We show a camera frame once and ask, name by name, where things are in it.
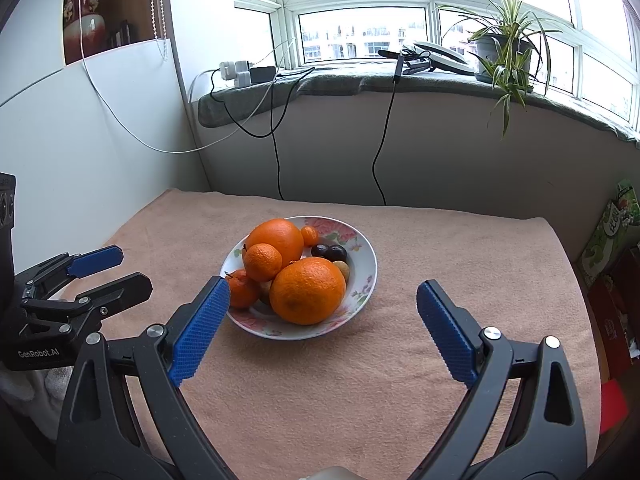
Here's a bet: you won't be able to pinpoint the white window frame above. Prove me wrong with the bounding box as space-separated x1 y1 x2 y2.
232 0 640 126

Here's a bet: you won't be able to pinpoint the red vase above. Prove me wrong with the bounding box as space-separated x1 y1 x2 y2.
62 0 108 53

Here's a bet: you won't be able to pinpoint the spider plant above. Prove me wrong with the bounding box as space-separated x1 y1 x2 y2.
437 0 563 138

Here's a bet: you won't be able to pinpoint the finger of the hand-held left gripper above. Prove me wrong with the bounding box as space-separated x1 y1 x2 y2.
20 272 153 333
14 245 125 291

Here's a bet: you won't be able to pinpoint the large smooth orange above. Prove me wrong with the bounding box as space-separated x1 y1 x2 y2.
246 218 305 268

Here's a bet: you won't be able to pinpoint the red box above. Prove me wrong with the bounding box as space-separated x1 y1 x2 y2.
587 245 640 381

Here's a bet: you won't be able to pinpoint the grey plant pot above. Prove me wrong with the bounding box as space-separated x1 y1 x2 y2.
472 35 533 83

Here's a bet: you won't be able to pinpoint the white cable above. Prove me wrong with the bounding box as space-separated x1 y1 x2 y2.
77 0 298 153

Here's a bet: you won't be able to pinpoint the floral white plate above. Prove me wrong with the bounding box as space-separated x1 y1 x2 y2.
219 216 378 342

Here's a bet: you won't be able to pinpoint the person's left hand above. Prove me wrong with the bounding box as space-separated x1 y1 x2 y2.
0 366 76 426

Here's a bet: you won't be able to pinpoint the white ring light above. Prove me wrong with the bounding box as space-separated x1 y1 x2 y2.
377 41 476 77

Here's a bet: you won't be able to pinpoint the dark books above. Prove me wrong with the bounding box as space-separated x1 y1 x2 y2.
109 20 133 48

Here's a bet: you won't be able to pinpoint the large bumpy mandarin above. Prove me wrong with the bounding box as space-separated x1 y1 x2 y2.
269 257 347 326

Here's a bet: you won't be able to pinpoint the small tangerine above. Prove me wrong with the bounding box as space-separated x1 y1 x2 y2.
224 269 261 309
243 243 283 282

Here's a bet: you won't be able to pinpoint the white bead chain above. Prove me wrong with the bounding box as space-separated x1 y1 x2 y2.
150 0 168 61

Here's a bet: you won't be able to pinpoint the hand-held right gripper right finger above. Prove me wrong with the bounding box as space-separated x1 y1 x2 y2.
407 280 588 480

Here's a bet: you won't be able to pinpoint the grey sill cloth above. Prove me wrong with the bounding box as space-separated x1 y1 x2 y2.
197 60 640 148

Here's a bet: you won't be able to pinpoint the black cable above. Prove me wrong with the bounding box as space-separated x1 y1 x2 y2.
210 66 316 201
372 50 406 206

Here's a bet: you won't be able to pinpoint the green box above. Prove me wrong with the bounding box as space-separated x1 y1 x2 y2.
575 177 640 286

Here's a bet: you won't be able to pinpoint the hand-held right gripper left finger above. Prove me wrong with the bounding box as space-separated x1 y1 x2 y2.
56 276 236 480

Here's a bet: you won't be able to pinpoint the pink towel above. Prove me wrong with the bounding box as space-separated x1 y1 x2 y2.
92 188 603 480

